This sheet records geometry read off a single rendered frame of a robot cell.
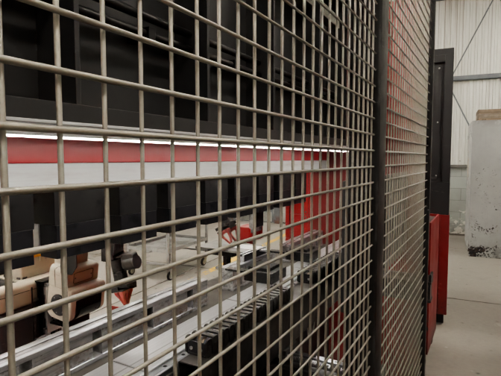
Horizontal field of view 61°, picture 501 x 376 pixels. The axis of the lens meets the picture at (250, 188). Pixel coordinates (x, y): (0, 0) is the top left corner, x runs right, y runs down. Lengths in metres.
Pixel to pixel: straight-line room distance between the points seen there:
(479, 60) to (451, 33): 0.70
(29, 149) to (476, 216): 6.35
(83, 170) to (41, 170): 0.11
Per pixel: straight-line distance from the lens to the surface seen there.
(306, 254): 1.78
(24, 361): 1.14
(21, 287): 2.38
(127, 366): 0.98
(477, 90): 8.69
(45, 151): 1.07
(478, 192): 6.84
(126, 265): 1.82
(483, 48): 8.85
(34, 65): 0.20
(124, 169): 1.22
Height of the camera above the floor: 1.41
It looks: 4 degrees down
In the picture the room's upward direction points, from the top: straight up
